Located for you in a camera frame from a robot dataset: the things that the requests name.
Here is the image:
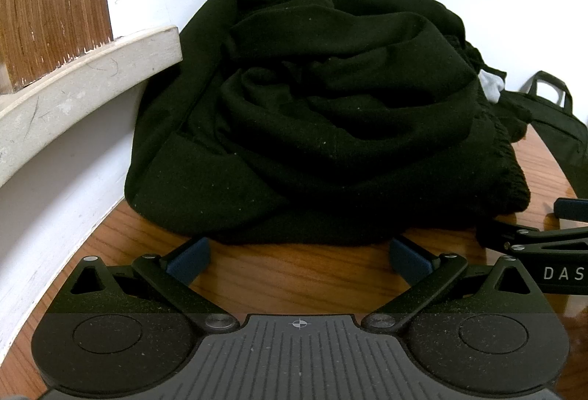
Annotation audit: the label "black laptop bag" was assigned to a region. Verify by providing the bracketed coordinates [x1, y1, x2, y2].
[498, 70, 588, 199]

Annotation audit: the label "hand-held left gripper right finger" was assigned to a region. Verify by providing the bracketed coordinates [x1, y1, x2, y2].
[361, 236, 537, 333]

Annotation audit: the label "black pants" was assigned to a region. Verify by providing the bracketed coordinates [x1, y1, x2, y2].
[124, 0, 531, 247]

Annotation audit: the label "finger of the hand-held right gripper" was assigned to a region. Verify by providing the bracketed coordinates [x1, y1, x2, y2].
[553, 197, 588, 222]
[477, 220, 588, 256]

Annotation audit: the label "grey sweater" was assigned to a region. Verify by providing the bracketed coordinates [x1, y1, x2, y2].
[478, 70, 507, 105]

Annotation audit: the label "black folded garment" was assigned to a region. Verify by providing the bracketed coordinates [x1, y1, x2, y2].
[492, 90, 529, 144]

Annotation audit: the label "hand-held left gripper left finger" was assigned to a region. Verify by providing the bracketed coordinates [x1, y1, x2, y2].
[60, 236, 240, 333]

